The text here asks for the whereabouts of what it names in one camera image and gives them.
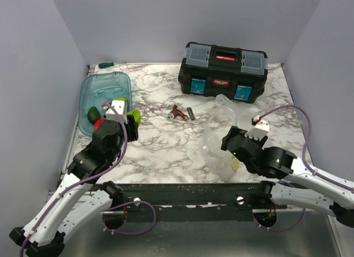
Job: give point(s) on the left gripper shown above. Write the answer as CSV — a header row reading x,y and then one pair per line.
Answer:
x,y
132,127

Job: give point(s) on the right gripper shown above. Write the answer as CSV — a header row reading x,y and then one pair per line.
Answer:
x,y
234,131

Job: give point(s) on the green fake starfruit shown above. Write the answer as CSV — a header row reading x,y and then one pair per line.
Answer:
x,y
136,114

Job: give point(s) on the green fake lime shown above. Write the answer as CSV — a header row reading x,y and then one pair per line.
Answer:
x,y
125,100

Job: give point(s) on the translucent plastic bag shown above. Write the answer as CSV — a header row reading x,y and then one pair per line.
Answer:
x,y
223,117

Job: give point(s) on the red fake apple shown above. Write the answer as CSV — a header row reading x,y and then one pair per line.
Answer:
x,y
97,123

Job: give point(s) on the dark green fake avocado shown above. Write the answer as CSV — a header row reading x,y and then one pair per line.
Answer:
x,y
93,115

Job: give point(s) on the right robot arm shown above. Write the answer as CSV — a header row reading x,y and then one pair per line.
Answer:
x,y
320,191

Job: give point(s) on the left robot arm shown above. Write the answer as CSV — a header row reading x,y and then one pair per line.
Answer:
x,y
48,232

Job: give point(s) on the brown faucet tap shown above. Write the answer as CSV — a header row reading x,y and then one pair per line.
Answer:
x,y
177,112

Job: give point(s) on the teal transparent plastic tray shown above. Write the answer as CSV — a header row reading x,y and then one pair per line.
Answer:
x,y
100,88

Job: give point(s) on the black Delixi toolbox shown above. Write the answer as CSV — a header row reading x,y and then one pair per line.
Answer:
x,y
211,70

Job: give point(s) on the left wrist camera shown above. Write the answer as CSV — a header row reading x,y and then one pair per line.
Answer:
x,y
120,107

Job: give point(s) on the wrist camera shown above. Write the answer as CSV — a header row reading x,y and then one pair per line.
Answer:
x,y
120,107
260,129

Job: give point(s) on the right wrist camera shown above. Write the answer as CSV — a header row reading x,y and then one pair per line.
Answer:
x,y
260,129

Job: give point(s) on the black mounting rail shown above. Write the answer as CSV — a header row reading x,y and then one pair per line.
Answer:
x,y
181,202

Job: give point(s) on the green handled screwdriver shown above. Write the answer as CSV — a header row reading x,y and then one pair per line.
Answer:
x,y
109,64

